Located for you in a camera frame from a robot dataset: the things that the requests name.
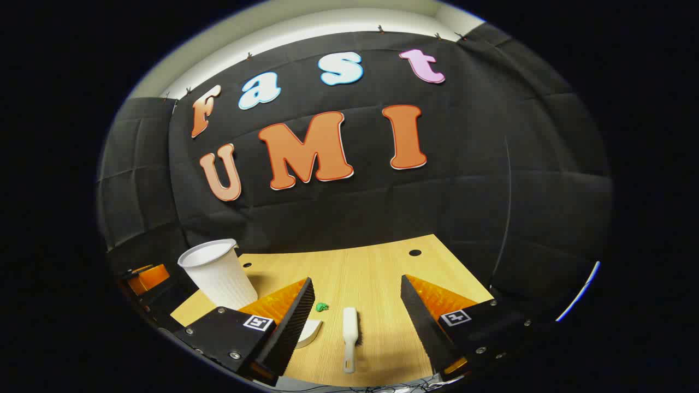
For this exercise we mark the green paper ball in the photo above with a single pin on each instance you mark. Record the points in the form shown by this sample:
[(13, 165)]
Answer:
[(321, 307)]

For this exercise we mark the black backdrop cloth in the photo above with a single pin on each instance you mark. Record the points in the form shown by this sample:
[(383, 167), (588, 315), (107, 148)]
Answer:
[(464, 180)]

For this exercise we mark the white dustpan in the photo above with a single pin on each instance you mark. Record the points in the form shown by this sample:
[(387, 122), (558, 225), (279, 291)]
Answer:
[(310, 333)]

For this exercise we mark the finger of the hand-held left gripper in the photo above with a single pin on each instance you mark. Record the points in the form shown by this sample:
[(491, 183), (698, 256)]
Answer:
[(150, 278)]

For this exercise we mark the small white broom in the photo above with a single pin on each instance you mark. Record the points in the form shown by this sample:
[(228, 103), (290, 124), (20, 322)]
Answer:
[(349, 327)]

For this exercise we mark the wooden desktop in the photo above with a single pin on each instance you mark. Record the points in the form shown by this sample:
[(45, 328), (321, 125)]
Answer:
[(371, 273)]

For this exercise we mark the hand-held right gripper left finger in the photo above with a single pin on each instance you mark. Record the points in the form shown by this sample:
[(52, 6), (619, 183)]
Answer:
[(292, 316)]

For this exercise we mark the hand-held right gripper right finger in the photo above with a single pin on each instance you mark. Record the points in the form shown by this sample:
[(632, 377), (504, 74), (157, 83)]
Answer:
[(418, 316)]

